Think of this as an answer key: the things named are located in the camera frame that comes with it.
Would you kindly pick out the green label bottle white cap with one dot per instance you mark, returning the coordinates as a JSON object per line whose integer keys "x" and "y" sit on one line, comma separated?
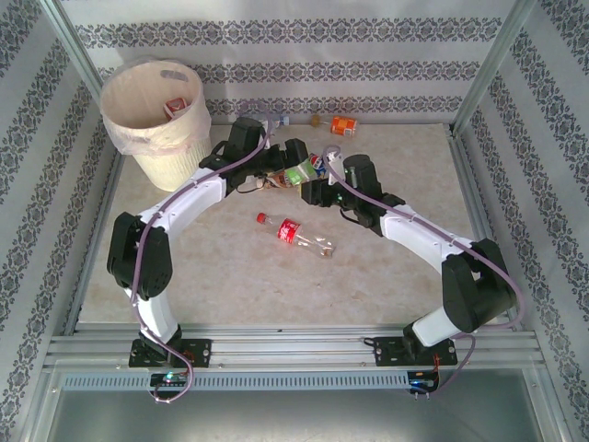
{"x": 301, "y": 175}

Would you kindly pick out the Pepsi bottle blue cap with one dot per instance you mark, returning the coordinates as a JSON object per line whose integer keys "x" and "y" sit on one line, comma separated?
{"x": 317, "y": 162}

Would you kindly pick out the brown Nescafe coffee bottle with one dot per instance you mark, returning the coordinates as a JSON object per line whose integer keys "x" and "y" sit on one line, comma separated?
{"x": 276, "y": 180}

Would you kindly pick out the clear Ganten water bottle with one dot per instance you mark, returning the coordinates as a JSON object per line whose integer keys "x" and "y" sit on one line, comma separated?
{"x": 283, "y": 121}

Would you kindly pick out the Coca-Cola bottle red cap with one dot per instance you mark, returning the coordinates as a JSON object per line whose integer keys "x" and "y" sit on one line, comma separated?
{"x": 289, "y": 231}

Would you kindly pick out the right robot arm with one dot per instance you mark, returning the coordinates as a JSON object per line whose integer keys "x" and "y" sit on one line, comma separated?
{"x": 414, "y": 235}

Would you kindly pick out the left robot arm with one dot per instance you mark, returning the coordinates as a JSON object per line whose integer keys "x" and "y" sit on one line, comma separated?
{"x": 184, "y": 207}

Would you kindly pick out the cream plastic waste bin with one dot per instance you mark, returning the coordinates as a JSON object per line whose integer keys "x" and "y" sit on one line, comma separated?
{"x": 170, "y": 170}

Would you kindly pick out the translucent plastic bin liner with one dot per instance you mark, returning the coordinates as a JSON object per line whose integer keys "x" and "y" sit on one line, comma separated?
{"x": 138, "y": 138}

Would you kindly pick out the orange label juice bottle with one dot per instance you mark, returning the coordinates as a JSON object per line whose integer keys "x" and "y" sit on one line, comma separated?
{"x": 344, "y": 125}

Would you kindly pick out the small circuit board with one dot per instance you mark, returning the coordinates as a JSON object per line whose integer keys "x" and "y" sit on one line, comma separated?
{"x": 168, "y": 378}
{"x": 421, "y": 380}

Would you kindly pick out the grey metal panel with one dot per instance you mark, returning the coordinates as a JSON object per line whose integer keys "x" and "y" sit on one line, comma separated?
{"x": 294, "y": 419}

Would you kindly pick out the aluminium side rail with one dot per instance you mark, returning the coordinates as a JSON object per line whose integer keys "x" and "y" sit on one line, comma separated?
{"x": 90, "y": 253}
{"x": 471, "y": 184}

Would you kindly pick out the aluminium mounting rail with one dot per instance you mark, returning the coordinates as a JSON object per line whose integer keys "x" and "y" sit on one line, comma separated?
{"x": 294, "y": 350}

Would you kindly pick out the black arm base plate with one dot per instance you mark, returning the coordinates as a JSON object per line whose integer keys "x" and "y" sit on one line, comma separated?
{"x": 386, "y": 352}
{"x": 198, "y": 352}

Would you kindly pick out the aluminium frame post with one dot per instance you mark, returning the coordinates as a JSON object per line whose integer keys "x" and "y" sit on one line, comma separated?
{"x": 501, "y": 46}
{"x": 66, "y": 32}

